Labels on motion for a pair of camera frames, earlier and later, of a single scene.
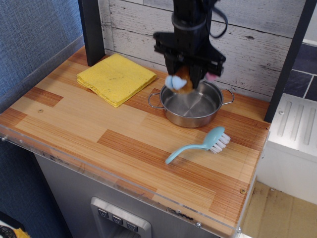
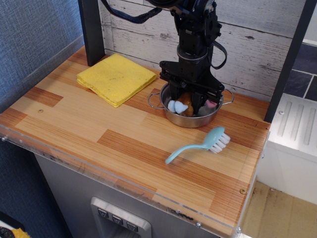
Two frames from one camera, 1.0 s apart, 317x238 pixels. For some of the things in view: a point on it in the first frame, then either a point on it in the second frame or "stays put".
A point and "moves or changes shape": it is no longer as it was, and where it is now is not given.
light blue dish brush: x=215 y=141 stays put
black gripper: x=195 y=47 -> x=194 y=75
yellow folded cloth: x=115 y=79 stays put
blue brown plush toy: x=182 y=81 moves or changes shape
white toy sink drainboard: x=289 y=162 stays put
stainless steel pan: x=198 y=108 stays put
